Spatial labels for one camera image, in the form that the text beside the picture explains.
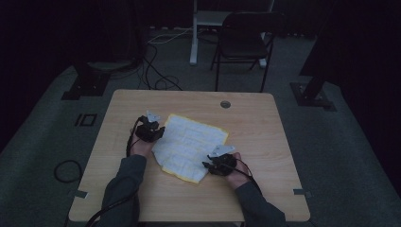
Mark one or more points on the black stand base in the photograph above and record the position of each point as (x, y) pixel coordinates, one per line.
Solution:
(310, 95)
(88, 85)

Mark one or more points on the person's left hand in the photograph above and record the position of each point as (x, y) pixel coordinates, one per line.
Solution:
(141, 148)

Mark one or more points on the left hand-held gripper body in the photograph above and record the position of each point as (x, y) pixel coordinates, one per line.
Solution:
(145, 130)

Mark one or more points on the white cloth with yellow edge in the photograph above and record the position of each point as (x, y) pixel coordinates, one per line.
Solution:
(186, 148)

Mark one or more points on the black folding chair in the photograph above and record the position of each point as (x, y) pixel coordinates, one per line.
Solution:
(242, 44)

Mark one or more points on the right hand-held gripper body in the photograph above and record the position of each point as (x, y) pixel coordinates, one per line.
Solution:
(222, 164)

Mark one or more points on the white desk frame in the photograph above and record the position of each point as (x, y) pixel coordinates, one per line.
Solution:
(194, 47)

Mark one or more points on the person's right hand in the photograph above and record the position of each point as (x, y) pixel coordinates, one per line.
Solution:
(238, 178)

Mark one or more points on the grey tape piece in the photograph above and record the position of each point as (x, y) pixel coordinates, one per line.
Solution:
(301, 192)
(81, 194)

